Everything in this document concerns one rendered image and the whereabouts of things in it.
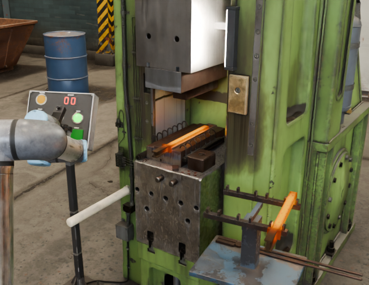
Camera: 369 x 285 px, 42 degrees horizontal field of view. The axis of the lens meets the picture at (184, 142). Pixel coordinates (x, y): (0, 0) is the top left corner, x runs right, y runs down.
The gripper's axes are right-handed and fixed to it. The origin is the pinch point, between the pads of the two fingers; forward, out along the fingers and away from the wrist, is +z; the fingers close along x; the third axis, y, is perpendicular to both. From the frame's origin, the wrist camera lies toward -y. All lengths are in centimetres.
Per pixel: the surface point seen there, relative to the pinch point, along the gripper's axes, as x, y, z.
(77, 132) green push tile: 0.4, -1.4, 10.5
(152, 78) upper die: 38.5, -25.8, -4.5
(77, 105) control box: -1.5, -14.8, 11.4
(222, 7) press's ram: 68, -59, -7
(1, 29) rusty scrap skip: -321, -231, 472
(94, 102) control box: 6.2, -17.0, 13.0
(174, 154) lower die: 49, 7, 8
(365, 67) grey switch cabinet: 235, -189, 470
